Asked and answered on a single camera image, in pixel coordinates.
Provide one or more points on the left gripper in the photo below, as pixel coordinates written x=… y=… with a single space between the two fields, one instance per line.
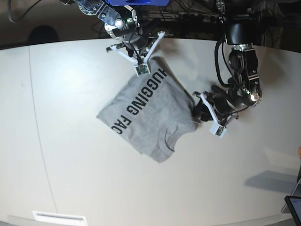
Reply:
x=221 y=106

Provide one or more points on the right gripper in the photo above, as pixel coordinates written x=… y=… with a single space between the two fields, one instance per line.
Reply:
x=137 y=43

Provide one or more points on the grey T-shirt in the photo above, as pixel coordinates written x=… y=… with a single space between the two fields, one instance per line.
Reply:
x=151 y=112

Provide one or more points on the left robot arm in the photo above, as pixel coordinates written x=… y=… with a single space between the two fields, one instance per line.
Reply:
x=242 y=90

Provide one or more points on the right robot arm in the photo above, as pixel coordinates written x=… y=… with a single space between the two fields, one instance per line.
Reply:
x=122 y=23

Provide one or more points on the black power strip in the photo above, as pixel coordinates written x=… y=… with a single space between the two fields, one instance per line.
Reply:
x=191 y=18

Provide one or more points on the black tablet device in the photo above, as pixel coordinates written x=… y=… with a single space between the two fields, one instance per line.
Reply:
x=294 y=206

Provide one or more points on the white table label strip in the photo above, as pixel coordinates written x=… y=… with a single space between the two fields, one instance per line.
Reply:
x=63 y=219

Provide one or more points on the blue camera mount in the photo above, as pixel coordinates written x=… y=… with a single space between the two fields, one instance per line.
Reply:
x=138 y=2

